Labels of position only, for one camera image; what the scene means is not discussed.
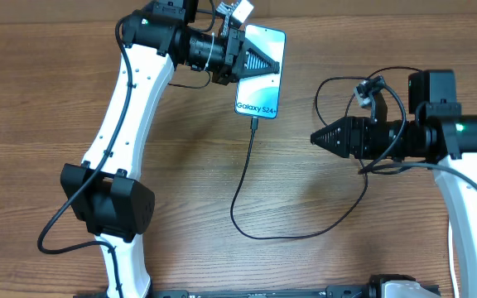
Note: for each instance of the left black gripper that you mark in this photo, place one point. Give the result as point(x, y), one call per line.
point(238, 47)

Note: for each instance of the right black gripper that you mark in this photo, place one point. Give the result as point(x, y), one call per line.
point(347, 129)

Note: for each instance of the Samsung Galaxy smartphone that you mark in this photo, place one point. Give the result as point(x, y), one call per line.
point(259, 96)

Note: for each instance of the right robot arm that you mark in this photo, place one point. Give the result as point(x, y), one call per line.
point(429, 132)

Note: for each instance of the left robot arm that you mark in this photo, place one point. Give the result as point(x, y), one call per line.
point(104, 190)

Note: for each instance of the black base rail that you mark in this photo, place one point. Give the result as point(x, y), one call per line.
point(382, 285)

